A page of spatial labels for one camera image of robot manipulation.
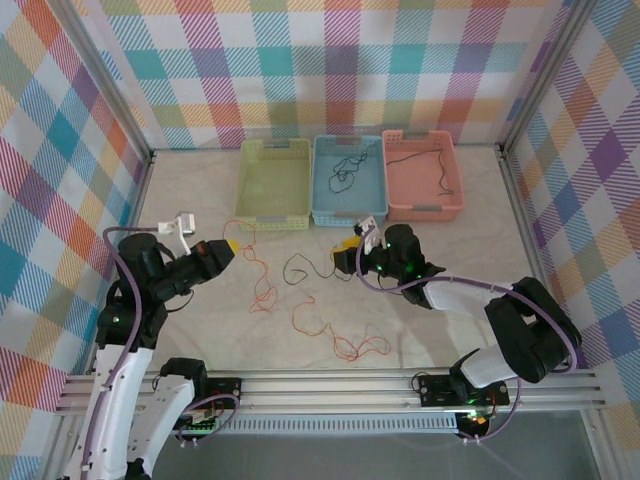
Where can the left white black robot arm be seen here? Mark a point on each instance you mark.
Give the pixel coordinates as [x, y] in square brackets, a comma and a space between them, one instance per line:
[115, 400]

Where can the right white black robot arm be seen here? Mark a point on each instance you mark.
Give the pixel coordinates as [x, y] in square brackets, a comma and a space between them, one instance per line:
[470, 300]

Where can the blue plastic basket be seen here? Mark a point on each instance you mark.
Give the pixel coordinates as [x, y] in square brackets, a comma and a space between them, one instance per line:
[350, 220]

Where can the pink plastic basket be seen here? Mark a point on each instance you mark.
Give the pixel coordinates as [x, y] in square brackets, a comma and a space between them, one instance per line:
[425, 214]

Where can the green plastic basket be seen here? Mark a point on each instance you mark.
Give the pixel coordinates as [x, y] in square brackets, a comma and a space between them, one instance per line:
[272, 223]

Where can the aluminium side floor rail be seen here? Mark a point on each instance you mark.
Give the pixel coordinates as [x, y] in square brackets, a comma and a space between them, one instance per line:
[140, 190]
[525, 225]

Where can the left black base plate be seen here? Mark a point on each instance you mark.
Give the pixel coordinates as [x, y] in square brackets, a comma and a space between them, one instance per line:
[227, 390]

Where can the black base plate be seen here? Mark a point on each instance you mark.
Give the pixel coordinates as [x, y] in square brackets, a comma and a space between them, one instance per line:
[435, 390]
[227, 390]

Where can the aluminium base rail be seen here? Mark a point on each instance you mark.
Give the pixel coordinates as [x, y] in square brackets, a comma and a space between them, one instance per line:
[325, 387]

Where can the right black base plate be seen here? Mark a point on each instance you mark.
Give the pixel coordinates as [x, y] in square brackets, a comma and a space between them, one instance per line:
[435, 390]

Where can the aluminium frame post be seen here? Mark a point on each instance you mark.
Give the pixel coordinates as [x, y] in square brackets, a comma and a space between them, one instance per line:
[111, 75]
[546, 75]

